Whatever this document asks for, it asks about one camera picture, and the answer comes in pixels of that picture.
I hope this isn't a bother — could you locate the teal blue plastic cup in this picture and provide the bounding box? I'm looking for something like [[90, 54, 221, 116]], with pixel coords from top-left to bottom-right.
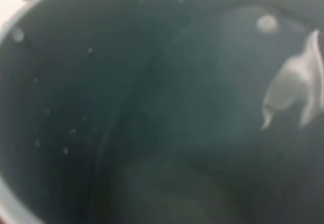
[[1, 0, 323, 223]]

